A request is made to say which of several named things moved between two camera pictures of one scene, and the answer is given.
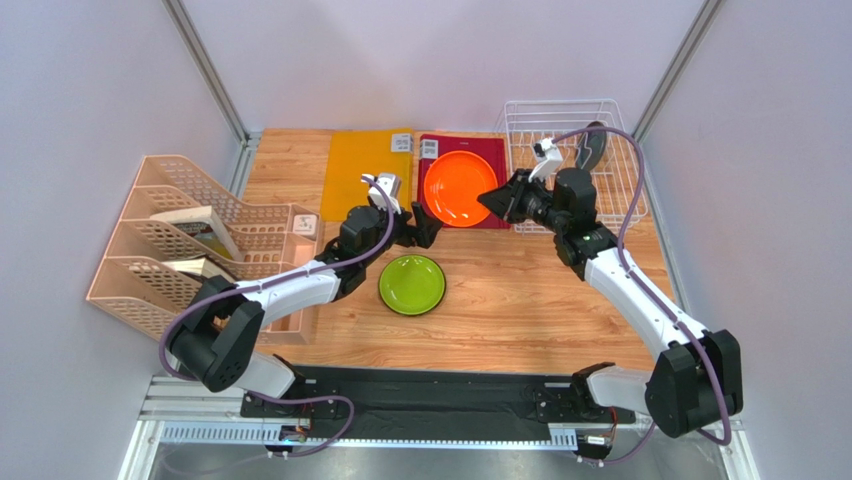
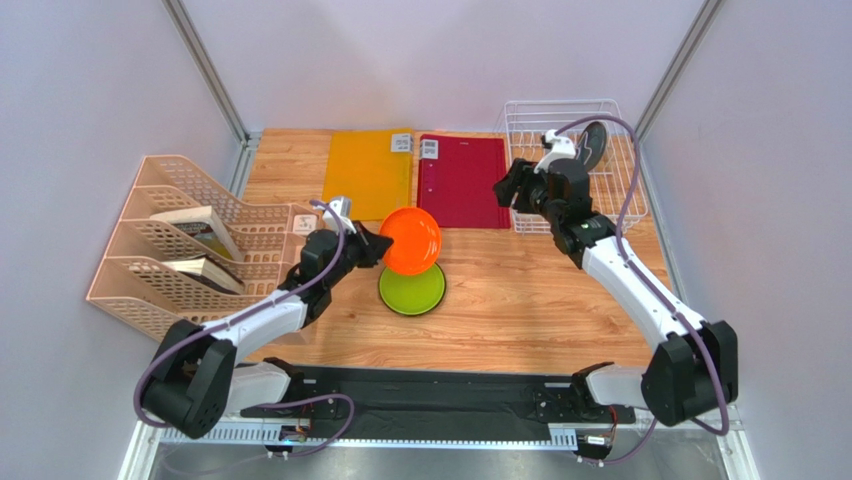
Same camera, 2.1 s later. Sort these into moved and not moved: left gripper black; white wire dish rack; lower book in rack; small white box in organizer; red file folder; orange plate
Moved: orange plate; left gripper black
Not moved: lower book in rack; small white box in organizer; red file folder; white wire dish rack
